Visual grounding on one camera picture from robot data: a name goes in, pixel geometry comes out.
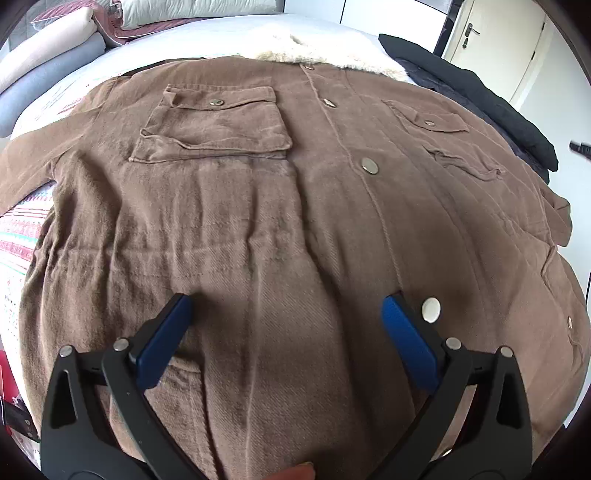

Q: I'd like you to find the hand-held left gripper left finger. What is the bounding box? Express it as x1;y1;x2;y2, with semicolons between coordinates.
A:
41;293;213;480

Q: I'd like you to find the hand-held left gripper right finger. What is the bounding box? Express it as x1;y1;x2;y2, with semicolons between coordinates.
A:
380;292;533;480

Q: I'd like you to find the brown coat with fur collar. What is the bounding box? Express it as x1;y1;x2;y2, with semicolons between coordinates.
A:
0;28;591;480

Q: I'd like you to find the blue-grey rolled blanket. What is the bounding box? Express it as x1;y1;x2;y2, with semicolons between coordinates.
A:
0;34;108;139

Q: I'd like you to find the pink rolled blanket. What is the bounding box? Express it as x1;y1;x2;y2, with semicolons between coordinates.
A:
0;7;99;93

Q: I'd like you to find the dark quilted jacket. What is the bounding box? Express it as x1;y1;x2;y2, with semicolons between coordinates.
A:
501;131;551;185

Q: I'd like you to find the maroon striped pillow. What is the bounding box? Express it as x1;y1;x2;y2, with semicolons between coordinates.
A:
30;0;155;47

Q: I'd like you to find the black jacket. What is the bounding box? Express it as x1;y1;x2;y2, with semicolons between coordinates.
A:
379;33;559;172

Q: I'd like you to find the person's left hand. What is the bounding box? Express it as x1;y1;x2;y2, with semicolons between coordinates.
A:
265;462;317;480

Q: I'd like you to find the red plastic object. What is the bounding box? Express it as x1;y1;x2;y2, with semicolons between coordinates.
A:
0;350;34;444

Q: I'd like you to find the patterned knit-print blanket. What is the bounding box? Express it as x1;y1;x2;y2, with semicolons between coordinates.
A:
0;180;61;344

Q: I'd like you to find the cream door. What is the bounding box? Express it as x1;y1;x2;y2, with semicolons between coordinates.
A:
442;0;574;106

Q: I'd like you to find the white pillow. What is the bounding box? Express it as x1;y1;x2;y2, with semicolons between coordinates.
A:
111;0;288;29

